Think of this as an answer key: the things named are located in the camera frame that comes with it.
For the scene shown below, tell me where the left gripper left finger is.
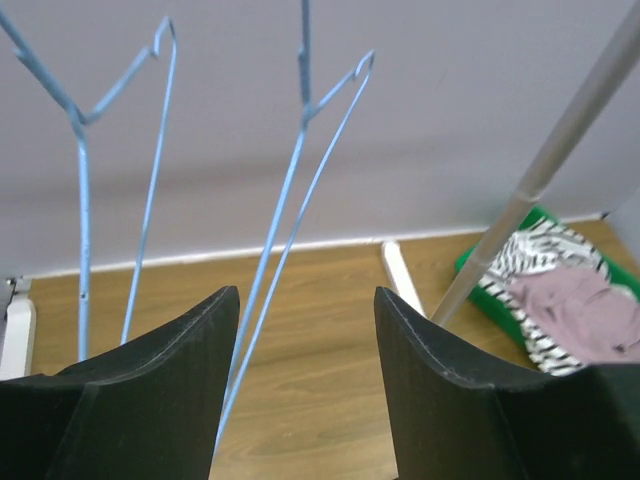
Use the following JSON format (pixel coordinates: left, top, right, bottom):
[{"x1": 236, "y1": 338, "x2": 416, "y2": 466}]
[{"x1": 1, "y1": 286, "x2": 240, "y2": 479}]

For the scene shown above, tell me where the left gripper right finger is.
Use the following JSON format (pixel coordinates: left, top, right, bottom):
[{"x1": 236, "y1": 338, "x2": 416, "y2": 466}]
[{"x1": 374, "y1": 287, "x2": 639, "y2": 480}]

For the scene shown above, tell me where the blue wire hanger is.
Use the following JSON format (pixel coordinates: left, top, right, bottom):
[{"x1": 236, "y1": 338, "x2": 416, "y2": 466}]
[
  {"x1": 214, "y1": 1, "x2": 376, "y2": 451},
  {"x1": 1, "y1": 14, "x2": 178, "y2": 361}
]

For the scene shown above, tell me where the pink garment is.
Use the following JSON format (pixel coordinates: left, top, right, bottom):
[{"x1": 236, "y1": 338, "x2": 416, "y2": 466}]
[{"x1": 507, "y1": 267, "x2": 639, "y2": 364}]

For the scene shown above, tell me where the thin striped garment in bin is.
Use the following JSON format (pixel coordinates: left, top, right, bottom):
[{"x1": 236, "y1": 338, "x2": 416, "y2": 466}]
[{"x1": 479, "y1": 228, "x2": 639, "y2": 376}]

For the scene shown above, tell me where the green plastic bin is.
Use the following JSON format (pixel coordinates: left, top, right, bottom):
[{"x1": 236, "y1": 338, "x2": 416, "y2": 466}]
[{"x1": 469, "y1": 206, "x2": 639, "y2": 350}]

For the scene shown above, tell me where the metal clothes rack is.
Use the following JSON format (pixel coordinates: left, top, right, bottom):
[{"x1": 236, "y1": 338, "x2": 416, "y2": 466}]
[{"x1": 434, "y1": 6, "x2": 639, "y2": 323}]

